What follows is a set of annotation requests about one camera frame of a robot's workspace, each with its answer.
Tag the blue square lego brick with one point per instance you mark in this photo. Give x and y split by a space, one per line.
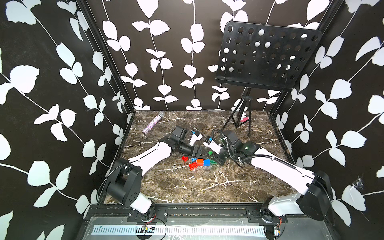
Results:
206 162

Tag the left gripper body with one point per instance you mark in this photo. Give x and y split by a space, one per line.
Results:
188 150

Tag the purple glitter microphone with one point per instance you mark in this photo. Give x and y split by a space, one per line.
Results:
153 122

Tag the black mounting rail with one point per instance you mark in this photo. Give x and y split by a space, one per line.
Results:
250 211

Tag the white slotted cable duct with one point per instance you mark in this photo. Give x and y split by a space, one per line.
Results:
140 230

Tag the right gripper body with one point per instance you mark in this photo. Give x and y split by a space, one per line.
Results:
214 154

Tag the black perforated music stand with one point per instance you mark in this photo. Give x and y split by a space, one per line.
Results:
256 56

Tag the orange-red square lego brick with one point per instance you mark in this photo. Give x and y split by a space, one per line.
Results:
200 162

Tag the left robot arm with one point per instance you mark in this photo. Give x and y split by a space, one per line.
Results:
123 182

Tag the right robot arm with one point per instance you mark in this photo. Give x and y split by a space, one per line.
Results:
314 193

